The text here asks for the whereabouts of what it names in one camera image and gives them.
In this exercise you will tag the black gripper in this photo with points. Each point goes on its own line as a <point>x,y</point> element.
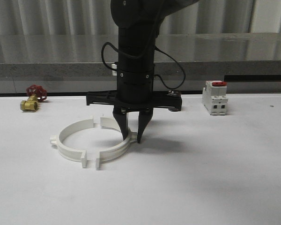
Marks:
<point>134,93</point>

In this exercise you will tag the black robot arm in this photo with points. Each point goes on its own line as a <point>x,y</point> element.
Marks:
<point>138,24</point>

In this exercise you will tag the white half pipe clamp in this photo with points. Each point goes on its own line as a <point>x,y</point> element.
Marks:
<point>118,150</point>
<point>68,153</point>

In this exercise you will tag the grey stone shelf ledge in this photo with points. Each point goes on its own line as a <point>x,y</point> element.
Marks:
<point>78,57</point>

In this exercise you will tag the white circuit breaker red switch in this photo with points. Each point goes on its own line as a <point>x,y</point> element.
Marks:
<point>214,97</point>

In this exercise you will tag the brass valve red handwheel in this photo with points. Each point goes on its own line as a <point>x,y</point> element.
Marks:
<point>36,94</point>

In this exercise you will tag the black cylindrical capacitor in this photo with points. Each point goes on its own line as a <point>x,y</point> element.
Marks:
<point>175,93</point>

